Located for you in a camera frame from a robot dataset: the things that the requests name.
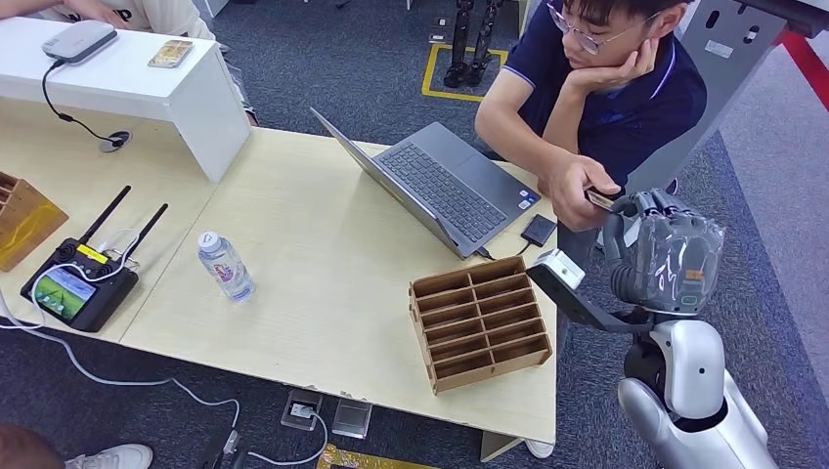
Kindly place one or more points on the person with white shoe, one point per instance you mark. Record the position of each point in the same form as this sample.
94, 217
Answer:
22, 450

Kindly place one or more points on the person's left hand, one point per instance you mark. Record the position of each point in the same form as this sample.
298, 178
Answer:
612, 71

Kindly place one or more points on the person's right hand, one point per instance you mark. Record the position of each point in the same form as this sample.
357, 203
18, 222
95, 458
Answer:
573, 194

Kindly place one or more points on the clear plastic water bottle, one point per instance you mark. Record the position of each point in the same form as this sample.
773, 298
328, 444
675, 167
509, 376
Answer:
225, 268

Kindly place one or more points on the person behind white shelf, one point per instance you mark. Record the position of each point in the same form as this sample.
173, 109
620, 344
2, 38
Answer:
162, 13

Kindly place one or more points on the black robot legs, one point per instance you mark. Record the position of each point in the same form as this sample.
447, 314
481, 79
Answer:
461, 39

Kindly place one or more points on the black controller with antennas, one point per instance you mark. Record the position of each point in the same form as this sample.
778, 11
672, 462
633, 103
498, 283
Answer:
84, 298

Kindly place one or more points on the desk leg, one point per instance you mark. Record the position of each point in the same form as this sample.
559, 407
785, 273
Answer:
497, 445

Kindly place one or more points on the wooden box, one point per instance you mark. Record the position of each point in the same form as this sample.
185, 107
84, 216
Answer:
26, 223

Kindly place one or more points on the grey metal stand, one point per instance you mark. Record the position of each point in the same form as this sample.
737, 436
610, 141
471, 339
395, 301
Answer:
719, 84

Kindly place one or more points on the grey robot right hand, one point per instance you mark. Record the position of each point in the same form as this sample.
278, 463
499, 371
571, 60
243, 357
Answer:
673, 259

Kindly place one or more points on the white desk shelf riser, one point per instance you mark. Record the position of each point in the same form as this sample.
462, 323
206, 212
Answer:
129, 84

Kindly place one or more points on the gold floor plate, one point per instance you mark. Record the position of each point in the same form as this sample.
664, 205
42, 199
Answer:
362, 461

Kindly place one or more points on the white sneaker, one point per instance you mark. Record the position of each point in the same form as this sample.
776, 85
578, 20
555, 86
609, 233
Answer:
113, 457

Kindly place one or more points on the grey flat device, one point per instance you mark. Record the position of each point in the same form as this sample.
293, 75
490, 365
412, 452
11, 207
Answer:
78, 40

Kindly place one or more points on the small dark card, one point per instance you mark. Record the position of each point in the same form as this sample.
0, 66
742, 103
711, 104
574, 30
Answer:
599, 199

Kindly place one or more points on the person seated at laptop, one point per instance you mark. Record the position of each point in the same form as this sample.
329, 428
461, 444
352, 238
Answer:
622, 123

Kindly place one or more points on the floor socket box with plug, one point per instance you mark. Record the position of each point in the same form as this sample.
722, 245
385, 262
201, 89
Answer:
301, 410

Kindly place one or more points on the wooden slotted card holder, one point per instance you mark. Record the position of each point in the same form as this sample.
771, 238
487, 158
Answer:
479, 324

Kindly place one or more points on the empty floor socket box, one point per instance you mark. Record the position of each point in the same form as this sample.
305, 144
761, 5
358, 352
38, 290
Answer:
352, 419

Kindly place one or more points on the black external drive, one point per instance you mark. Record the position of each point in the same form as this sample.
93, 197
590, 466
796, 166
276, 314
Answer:
539, 230

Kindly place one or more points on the grey open laptop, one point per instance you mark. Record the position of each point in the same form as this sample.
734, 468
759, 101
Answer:
453, 188

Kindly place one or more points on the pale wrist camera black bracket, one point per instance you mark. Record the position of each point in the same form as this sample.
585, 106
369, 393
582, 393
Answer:
560, 268

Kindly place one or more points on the gold patterned phone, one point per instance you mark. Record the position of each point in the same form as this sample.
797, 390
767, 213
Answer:
170, 53

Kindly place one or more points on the white shoe under desk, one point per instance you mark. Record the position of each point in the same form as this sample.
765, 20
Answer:
539, 448

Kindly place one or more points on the red bar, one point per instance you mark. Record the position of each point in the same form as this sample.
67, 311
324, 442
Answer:
806, 65

